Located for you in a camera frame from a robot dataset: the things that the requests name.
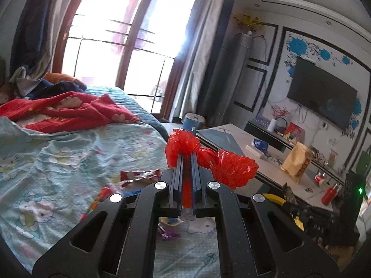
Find white blue coffee table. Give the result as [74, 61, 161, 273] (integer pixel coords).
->
[195, 123, 345, 212]

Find red gift box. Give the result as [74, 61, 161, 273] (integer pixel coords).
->
[285, 122, 306, 144]

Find white grey cloth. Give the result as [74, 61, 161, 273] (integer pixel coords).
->
[9, 66, 42, 97]

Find blue quilted mattress cover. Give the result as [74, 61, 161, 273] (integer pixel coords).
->
[84, 85, 170, 145]

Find grey brown curtain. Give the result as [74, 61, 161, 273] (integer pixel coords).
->
[168, 0, 242, 125]

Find red flower branches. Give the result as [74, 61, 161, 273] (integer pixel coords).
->
[268, 104, 291, 121]

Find dark navy clothing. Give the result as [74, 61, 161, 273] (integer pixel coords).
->
[29, 80, 87, 99]

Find grey standing air conditioner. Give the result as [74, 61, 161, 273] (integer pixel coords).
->
[200, 30, 253, 128]

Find red bottle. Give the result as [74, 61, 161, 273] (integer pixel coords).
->
[321, 183, 342, 206]

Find red printed blanket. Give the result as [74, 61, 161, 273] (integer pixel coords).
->
[0, 91, 141, 134]

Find blue white bucket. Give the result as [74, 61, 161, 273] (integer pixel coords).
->
[181, 112, 206, 135]

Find orange printed snack packet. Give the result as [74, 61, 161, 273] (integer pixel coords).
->
[86, 187, 117, 221]

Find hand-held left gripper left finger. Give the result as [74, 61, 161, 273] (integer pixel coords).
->
[32, 153, 184, 278]

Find red plastic bag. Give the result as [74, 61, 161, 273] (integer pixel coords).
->
[165, 129, 259, 207]

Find black white television stand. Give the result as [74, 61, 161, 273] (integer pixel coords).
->
[245, 120, 350, 181]

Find black flat television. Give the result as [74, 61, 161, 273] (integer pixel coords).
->
[287, 56, 358, 131]

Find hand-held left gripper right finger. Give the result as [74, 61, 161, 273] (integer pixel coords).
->
[190, 153, 339, 278]

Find yellow rimmed black bin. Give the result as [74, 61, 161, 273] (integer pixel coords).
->
[261, 193, 305, 234]

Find blue tissue pack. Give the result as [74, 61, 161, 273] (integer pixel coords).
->
[253, 138, 270, 153]

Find brown framed glass door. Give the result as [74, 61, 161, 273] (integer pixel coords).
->
[54, 0, 210, 117]

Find yellow artificial flowers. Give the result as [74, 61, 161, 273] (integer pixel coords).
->
[233, 12, 267, 33]

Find orange cloth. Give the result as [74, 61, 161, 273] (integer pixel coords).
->
[43, 72, 79, 84]

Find dark snack wrapper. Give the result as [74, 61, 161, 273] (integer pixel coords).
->
[282, 182, 297, 206]

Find gold paper bag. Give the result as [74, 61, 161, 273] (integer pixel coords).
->
[281, 142, 314, 184]

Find red white snack wrapper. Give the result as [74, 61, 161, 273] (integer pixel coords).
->
[120, 168, 162, 188]

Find blue grey curtain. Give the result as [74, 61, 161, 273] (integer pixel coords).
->
[9, 0, 95, 83]

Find person's right hand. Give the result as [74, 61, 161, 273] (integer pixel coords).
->
[319, 236, 358, 264]

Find light blue printed bedsheet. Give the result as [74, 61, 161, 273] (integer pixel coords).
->
[0, 116, 221, 278]

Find purple snack wrapper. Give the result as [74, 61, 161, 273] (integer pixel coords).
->
[158, 226, 178, 241]

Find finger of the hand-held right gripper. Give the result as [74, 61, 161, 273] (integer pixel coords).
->
[282, 200, 329, 232]

